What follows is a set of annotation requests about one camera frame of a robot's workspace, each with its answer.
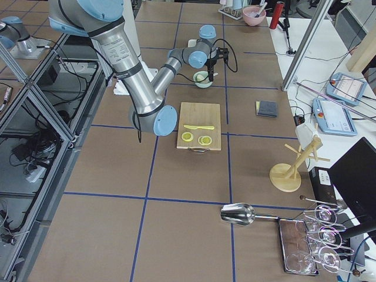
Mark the lemon slice top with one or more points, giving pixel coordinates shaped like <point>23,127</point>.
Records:
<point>205,140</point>

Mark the light green bowl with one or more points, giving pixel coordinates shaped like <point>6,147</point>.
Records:
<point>203,84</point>

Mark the pink bowl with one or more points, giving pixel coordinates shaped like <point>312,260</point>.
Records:
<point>252,16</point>

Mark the red cylinder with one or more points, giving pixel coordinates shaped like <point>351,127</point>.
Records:
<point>276,14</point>

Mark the lemon slice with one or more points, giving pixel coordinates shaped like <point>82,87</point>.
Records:
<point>187,136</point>
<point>205,140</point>

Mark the blue teach pendant near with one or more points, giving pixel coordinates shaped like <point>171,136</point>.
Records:
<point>333,118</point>

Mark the white rectangular tray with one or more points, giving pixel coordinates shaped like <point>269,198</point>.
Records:
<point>191,43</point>

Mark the lemon slice front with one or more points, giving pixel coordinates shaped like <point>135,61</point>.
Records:
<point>187,136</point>

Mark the wooden cutting board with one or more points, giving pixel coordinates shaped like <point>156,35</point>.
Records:
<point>203,114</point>

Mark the black monitor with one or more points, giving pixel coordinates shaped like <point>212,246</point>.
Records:
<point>353,175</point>

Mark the aluminium frame post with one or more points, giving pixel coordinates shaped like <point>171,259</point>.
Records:
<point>312,29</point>

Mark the blue teach pendant far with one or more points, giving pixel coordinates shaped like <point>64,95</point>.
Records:
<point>346,88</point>

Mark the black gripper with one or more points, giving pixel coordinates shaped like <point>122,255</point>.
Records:
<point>210,63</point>

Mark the wine glass rack tray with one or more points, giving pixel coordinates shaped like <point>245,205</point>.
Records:
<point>293,238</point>

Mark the wooden mug tree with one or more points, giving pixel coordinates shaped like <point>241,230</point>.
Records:
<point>285,176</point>

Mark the grey folded cloth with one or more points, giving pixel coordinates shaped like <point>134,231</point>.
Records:
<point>266,108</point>

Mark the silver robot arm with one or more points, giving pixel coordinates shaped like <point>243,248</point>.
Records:
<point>103,21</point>
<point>14,33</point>

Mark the yellow plastic knife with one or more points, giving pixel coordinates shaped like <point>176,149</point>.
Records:
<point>195,127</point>

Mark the black selfie stick tripod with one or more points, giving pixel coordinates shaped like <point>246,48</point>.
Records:
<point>285,25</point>

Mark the metal scoop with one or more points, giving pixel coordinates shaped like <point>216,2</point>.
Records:
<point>242,214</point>

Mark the blue teach pendant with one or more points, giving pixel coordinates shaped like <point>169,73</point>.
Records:
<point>333,118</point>
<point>346,88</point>

